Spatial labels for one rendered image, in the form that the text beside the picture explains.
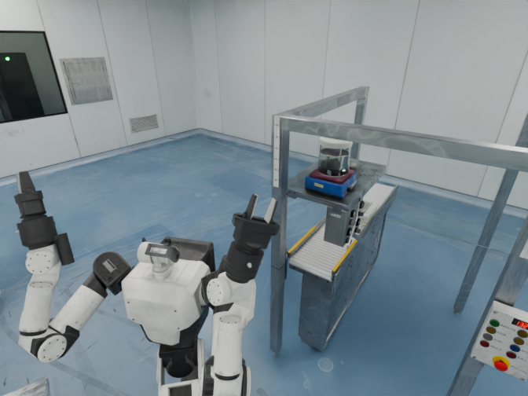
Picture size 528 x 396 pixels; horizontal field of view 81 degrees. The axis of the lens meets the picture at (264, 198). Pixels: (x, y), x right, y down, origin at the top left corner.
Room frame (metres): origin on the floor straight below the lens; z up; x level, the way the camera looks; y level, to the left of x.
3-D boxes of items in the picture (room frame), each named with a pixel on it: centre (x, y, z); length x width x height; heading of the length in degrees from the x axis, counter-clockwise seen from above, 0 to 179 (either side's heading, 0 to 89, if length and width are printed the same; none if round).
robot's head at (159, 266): (0.81, 0.34, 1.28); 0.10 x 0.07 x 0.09; 77
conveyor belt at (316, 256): (1.89, -0.63, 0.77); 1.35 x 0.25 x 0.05; 145
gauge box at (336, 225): (1.34, -0.40, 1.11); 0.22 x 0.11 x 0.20; 145
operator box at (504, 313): (0.76, -0.89, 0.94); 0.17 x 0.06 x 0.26; 55
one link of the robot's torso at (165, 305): (0.86, 0.32, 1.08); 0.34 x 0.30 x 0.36; 77
